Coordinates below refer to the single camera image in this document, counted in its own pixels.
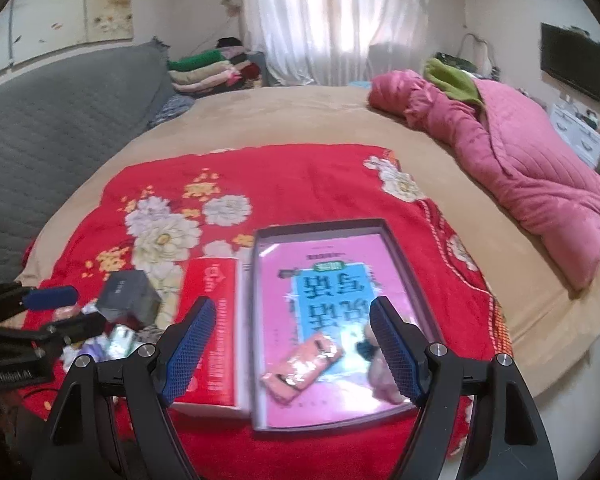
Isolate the pink plastic-wrapped packet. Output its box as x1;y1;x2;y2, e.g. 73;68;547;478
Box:
261;331;345;403

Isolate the grey quilted headboard cover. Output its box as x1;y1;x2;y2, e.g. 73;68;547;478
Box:
0;40;176;286

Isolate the grey box with pink liner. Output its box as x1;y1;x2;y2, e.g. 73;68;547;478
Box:
250;217;448;431

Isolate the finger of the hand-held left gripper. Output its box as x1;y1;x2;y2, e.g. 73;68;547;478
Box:
0;284;79;323
39;312;106;346

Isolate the floral wall panel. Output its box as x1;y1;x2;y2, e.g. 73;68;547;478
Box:
0;0;133;86

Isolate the green cloth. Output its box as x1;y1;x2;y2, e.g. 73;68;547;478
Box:
424;57;486;108

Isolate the white drawer cabinet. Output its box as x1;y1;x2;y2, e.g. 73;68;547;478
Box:
550;102;600;168

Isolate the red floral blanket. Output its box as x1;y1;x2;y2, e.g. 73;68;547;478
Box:
15;144;513;480

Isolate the white curtain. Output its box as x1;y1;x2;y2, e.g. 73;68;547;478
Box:
240;0;431;86

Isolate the dark grey small box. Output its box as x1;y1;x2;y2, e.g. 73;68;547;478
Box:
96;270;162;323

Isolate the small white foil packet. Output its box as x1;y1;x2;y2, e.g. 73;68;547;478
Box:
105;325;136;361

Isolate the white bag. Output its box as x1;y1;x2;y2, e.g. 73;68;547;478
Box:
460;34;497;80

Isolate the stack of folded clothes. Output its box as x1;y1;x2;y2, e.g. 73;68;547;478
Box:
167;37;268;95

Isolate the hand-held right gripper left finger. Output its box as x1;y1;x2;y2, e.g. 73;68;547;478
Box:
32;296;218;480

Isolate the beige bed sheet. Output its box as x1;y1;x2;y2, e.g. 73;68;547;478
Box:
12;82;600;413

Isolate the beige plush item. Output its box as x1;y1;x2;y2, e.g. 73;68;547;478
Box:
365;322;411;406

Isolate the red tissue pack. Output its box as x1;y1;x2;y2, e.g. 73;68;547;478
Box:
172;255;253;418

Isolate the blue patterned cloth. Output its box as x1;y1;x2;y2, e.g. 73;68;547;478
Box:
147;94;196;128

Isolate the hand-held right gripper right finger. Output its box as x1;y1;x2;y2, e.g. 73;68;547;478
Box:
369;296;556;480

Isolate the black television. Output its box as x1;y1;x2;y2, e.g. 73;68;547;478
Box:
540;22;600;107

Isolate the pink quilt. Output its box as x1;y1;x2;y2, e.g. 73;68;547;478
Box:
367;71;600;291

